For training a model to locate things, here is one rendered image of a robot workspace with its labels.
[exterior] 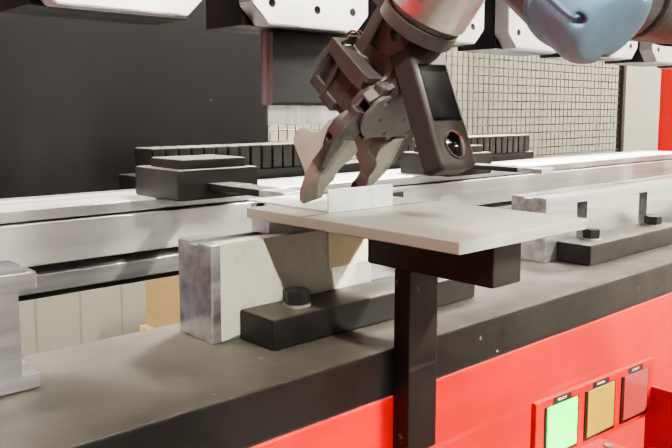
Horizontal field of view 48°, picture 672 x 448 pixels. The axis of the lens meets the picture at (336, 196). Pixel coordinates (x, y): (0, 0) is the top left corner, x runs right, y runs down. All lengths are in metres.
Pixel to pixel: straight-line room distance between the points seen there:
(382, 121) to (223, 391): 0.27
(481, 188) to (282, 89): 0.72
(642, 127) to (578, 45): 4.14
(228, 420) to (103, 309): 3.05
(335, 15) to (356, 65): 0.11
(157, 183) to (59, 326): 2.63
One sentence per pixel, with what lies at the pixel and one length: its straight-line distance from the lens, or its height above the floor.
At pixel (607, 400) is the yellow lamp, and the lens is 0.79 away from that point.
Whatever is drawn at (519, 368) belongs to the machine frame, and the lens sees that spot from 0.89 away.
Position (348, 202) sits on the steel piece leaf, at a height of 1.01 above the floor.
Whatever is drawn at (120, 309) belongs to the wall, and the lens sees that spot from 3.68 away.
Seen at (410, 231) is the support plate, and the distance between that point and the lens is 0.59.
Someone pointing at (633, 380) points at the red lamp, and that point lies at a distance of 0.83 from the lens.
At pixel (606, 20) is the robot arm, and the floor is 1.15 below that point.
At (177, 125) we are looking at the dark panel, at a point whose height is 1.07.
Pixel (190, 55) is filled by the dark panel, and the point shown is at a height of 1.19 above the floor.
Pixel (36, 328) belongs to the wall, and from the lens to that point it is 3.53.
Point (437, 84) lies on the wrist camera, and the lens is 0.66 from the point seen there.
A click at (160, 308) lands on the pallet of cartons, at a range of 3.36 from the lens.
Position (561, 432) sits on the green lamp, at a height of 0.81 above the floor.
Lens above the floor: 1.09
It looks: 6 degrees down
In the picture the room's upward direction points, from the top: straight up
